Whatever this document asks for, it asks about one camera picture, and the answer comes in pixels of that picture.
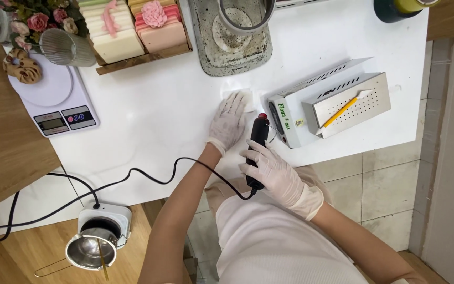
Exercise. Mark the white digital kitchen scale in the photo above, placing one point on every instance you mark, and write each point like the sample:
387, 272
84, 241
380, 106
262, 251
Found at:
53, 94

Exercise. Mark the yellow-green tape roll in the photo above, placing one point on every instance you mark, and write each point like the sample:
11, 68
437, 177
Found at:
412, 4

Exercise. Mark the film-wrapped white soap bar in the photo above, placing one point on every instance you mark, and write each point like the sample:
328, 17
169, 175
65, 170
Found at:
250, 98

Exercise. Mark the person's right hand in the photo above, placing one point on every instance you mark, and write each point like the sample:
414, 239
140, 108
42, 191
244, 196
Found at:
278, 177

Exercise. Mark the ribbed clear glass cup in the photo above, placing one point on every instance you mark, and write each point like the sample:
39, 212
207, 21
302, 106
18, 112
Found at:
67, 48

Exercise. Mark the wooden soap tray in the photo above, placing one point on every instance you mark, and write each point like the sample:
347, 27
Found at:
144, 59

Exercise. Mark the pink flower-shaped soap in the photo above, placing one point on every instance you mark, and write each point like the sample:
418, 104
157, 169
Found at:
154, 14

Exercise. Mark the black handheld heat tool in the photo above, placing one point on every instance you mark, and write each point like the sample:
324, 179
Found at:
259, 132

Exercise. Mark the gold stirring stick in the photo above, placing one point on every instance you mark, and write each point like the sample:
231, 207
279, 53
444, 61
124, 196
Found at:
102, 258

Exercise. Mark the pink dinosaur-shaped soap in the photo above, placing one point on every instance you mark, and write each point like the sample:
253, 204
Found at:
110, 17

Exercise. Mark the person's white garment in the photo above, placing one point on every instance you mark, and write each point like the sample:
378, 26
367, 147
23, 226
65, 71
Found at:
274, 244

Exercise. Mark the small white electric stove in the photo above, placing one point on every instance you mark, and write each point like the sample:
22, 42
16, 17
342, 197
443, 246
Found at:
110, 215

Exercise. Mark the stack of cream soap bars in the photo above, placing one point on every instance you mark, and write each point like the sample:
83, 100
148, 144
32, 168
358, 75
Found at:
118, 46

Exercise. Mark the stack of pink soap bars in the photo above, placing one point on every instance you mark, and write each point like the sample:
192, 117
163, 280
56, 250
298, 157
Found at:
164, 37

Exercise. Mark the white steel heat sealer machine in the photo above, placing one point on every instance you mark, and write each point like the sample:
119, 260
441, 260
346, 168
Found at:
298, 110

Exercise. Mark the pink rose flower bouquet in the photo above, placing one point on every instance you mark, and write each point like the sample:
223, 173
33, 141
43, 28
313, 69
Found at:
38, 19

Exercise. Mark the large steel pot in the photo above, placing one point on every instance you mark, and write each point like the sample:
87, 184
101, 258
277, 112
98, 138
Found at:
246, 21

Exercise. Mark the person's left hand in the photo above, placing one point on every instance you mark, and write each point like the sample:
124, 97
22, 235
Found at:
227, 124

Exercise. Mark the dark green tape roll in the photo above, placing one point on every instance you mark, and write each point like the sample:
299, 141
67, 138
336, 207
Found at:
386, 12

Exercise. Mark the brown cookie-shaped soap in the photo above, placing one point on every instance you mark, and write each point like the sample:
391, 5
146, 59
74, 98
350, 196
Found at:
24, 69

